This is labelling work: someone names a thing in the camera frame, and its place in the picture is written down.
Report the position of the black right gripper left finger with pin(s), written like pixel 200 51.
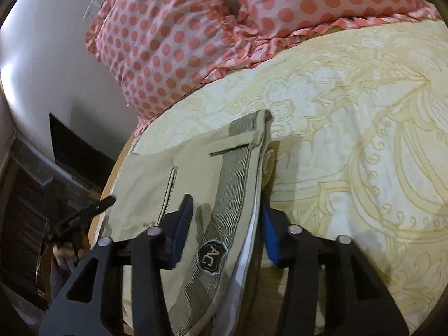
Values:
pixel 90 303

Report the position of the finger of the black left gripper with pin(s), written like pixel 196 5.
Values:
pixel 73 227

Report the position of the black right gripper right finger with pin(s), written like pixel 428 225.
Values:
pixel 330 274

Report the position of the beige khaki pants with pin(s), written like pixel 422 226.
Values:
pixel 222 171

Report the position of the black television screen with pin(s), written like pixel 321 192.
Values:
pixel 78 157

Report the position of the yellow patterned bed sheet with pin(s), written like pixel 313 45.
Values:
pixel 358 145

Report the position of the pink polka dot pillow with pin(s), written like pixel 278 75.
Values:
pixel 262 28
pixel 159 51

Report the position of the white wall switch plate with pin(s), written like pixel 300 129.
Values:
pixel 92 9

